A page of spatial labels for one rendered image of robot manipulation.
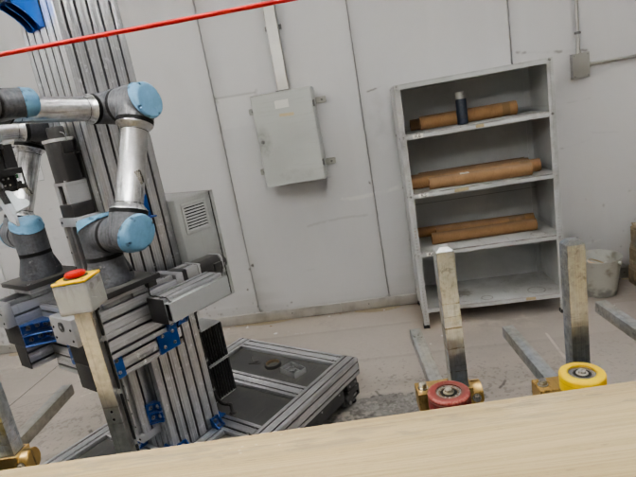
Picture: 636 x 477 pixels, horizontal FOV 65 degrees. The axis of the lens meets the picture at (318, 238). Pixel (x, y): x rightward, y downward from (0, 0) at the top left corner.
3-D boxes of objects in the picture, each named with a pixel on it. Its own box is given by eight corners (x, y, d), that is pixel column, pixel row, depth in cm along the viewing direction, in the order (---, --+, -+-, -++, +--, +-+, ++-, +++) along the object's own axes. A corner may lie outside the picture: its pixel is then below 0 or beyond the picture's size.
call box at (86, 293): (78, 308, 106) (67, 273, 104) (109, 303, 106) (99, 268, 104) (61, 321, 99) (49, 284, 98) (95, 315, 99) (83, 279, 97)
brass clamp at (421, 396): (416, 401, 110) (414, 381, 109) (477, 393, 109) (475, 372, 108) (421, 417, 104) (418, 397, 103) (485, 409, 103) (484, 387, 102)
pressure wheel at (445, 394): (484, 438, 96) (478, 385, 94) (460, 461, 91) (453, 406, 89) (449, 423, 102) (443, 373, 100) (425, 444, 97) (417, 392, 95)
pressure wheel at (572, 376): (616, 434, 91) (614, 379, 88) (570, 438, 92) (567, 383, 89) (597, 409, 99) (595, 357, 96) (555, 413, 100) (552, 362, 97)
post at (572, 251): (570, 445, 110) (558, 238, 99) (586, 442, 110) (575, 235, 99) (578, 455, 107) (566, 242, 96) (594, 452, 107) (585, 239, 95)
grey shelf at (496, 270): (417, 303, 368) (389, 88, 332) (543, 288, 356) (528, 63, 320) (424, 328, 325) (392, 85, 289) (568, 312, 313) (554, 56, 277)
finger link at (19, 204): (41, 214, 121) (21, 185, 122) (15, 220, 116) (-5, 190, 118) (38, 220, 123) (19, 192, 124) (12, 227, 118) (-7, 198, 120)
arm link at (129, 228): (125, 255, 163) (135, 95, 169) (157, 254, 155) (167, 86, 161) (93, 251, 153) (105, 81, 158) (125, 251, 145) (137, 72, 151)
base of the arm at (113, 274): (119, 273, 175) (112, 246, 173) (144, 274, 166) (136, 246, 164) (79, 288, 164) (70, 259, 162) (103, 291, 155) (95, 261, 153)
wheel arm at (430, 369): (410, 342, 137) (408, 327, 136) (422, 340, 137) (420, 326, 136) (447, 443, 95) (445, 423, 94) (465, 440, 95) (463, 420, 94)
